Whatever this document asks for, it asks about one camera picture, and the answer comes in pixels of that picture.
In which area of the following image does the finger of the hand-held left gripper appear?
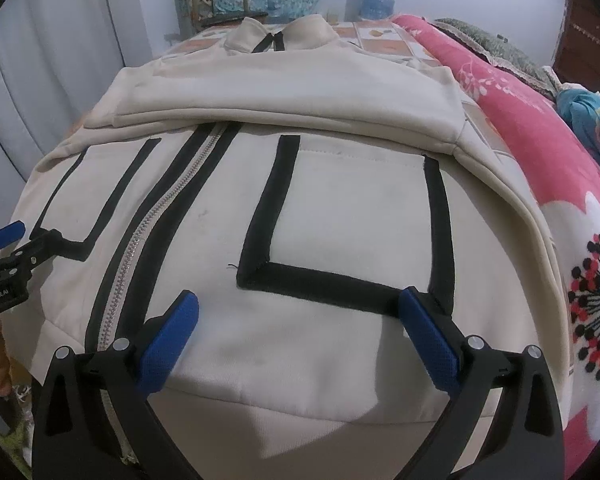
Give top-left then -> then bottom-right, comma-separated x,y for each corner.
0,221 -> 26,256
7,229 -> 65,267

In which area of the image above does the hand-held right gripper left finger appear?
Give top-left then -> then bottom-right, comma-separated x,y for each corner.
32,290 -> 201,480

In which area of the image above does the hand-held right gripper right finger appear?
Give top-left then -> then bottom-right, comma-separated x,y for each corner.
397,286 -> 566,480

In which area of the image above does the beige zip jacket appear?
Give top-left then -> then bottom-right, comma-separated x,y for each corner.
0,15 -> 566,480

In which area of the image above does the white curtain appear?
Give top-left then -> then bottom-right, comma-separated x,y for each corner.
0,0 -> 153,161

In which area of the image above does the pink floral blanket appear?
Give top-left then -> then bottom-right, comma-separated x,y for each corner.
390,14 -> 600,471

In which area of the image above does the blue floral cloth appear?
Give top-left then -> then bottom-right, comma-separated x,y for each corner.
555,85 -> 600,181

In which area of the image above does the colourful printed board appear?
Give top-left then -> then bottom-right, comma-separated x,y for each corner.
177,0 -> 216,38

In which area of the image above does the wooden chair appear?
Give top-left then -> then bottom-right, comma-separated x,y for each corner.
185,0 -> 271,31

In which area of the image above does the grey patterned pillow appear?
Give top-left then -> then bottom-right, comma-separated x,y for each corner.
432,17 -> 561,101

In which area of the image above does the brown door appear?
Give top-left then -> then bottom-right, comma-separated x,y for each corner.
552,0 -> 600,98

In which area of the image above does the metal hook rail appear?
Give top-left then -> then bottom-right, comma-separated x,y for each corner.
572,22 -> 600,52

